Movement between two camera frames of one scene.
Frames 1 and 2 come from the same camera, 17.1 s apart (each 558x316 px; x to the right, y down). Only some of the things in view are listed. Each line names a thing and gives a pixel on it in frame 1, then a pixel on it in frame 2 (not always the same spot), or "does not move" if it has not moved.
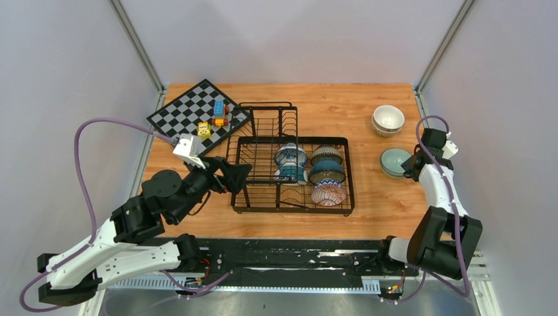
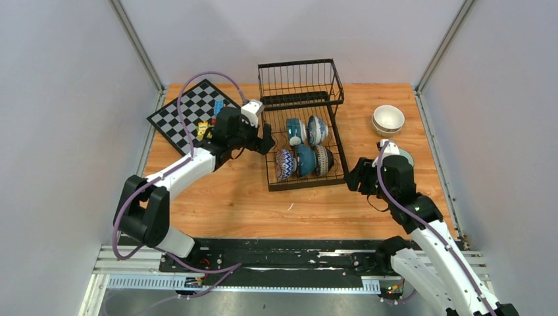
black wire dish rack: [289, 173] to [303, 88]
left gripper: [235, 174] to [260, 145]
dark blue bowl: [327, 168] to [307, 157]
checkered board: [181, 116] does not move
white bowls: [387, 120] does not move
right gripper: [406, 166] to [360, 173]
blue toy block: [218, 108] does not move
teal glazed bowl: [289, 174] to [294, 131]
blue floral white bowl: [291, 153] to [318, 131]
